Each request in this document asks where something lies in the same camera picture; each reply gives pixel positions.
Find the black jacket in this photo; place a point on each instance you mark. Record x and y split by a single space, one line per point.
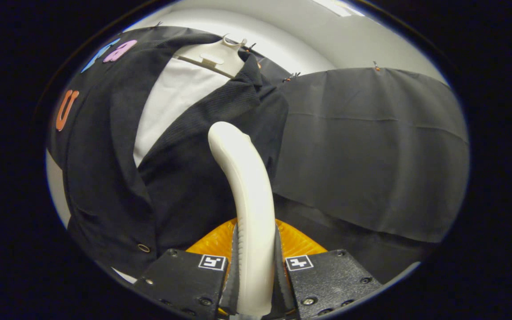
185 178

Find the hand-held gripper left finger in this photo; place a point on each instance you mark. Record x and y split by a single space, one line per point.
233 284

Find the white plastic hanger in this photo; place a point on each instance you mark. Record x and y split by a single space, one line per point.
214 58

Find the black backdrop cloth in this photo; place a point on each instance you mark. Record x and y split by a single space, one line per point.
371 155

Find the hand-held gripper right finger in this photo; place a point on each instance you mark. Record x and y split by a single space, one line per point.
284 286

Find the white garment steamer head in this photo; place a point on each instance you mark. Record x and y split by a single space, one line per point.
251 200

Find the white mannequin torso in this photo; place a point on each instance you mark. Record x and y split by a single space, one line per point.
171 102

